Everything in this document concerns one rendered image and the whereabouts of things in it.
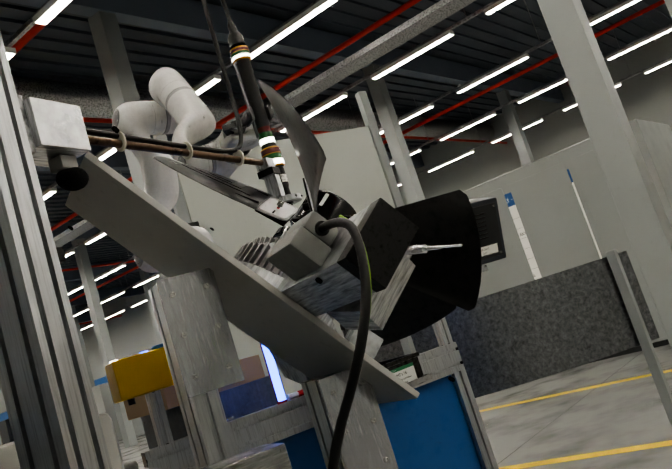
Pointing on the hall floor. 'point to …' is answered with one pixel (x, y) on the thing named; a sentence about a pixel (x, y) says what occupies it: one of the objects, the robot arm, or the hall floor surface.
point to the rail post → (474, 420)
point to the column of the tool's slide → (38, 317)
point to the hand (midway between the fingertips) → (258, 115)
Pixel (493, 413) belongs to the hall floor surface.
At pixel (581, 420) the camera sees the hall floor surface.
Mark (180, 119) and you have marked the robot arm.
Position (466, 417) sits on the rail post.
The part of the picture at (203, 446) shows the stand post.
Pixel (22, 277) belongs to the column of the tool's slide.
